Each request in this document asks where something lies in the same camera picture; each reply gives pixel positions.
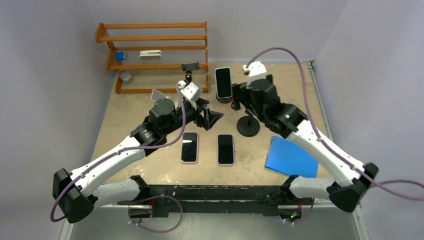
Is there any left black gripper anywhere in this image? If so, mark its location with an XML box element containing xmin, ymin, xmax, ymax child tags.
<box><xmin>162</xmin><ymin>97</ymin><xmax>222</xmax><ymax>136</ymax></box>

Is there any black phone stand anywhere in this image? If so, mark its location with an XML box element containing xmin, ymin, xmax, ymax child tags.
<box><xmin>181</xmin><ymin>62</ymin><xmax>200</xmax><ymax>84</ymax></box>
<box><xmin>236</xmin><ymin>110</ymin><xmax>260</xmax><ymax>137</ymax></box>

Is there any pink case smartphone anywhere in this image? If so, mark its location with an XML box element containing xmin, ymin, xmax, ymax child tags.
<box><xmin>180</xmin><ymin>132</ymin><xmax>199</xmax><ymax>164</ymax></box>

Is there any lavender case smartphone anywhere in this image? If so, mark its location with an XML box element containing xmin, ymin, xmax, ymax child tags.
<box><xmin>217</xmin><ymin>134</ymin><xmax>235</xmax><ymax>166</ymax></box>

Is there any silver folding phone stand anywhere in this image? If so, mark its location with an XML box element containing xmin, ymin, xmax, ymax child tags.
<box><xmin>151</xmin><ymin>89</ymin><xmax>171</xmax><ymax>103</ymax></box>

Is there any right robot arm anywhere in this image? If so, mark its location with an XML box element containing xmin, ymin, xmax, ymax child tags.
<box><xmin>231</xmin><ymin>78</ymin><xmax>379</xmax><ymax>213</ymax></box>

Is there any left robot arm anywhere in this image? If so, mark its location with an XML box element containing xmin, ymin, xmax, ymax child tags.
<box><xmin>52</xmin><ymin>98</ymin><xmax>223</xmax><ymax>223</ymax></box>

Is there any round brown phone dock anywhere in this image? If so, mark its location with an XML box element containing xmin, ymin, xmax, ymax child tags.
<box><xmin>215</xmin><ymin>95</ymin><xmax>233</xmax><ymax>104</ymax></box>

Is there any light blue case smartphone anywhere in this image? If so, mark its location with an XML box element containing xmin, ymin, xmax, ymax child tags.
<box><xmin>214</xmin><ymin>67</ymin><xmax>233</xmax><ymax>99</ymax></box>

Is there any blue notebook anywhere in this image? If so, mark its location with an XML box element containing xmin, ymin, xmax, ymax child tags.
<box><xmin>264</xmin><ymin>136</ymin><xmax>319</xmax><ymax>178</ymax></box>

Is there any white eraser block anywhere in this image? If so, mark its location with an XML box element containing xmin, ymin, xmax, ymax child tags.
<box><xmin>139</xmin><ymin>49</ymin><xmax>162</xmax><ymax>60</ymax></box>

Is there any clear small jar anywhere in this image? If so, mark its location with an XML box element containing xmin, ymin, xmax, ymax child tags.
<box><xmin>117</xmin><ymin>69</ymin><xmax>132</xmax><ymax>83</ymax></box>

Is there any wooden shelf rack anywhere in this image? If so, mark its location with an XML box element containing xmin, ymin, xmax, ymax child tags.
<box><xmin>94</xmin><ymin>21</ymin><xmax>210</xmax><ymax>94</ymax></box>

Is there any blue white small box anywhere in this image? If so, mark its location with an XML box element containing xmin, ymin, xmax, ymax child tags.
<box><xmin>115</xmin><ymin>51</ymin><xmax>128</xmax><ymax>62</ymax></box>

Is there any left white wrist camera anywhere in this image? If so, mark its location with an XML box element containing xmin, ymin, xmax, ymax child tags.
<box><xmin>177</xmin><ymin>80</ymin><xmax>203</xmax><ymax>102</ymax></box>

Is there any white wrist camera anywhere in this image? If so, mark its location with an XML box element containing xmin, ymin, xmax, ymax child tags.
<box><xmin>242</xmin><ymin>61</ymin><xmax>267</xmax><ymax>82</ymax></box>
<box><xmin>177</xmin><ymin>80</ymin><xmax>203</xmax><ymax>102</ymax></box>

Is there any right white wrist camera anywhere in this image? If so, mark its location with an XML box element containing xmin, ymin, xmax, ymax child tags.
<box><xmin>242</xmin><ymin>61</ymin><xmax>267</xmax><ymax>82</ymax></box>

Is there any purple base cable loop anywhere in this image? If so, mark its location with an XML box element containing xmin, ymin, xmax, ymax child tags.
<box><xmin>127</xmin><ymin>195</ymin><xmax>184</xmax><ymax>233</ymax></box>

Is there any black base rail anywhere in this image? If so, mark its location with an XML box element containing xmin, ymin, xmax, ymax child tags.
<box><xmin>118</xmin><ymin>184</ymin><xmax>312</xmax><ymax>218</ymax></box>

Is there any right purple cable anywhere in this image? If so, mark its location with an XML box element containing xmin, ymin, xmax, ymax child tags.
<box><xmin>246</xmin><ymin>47</ymin><xmax>424</xmax><ymax>202</ymax></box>

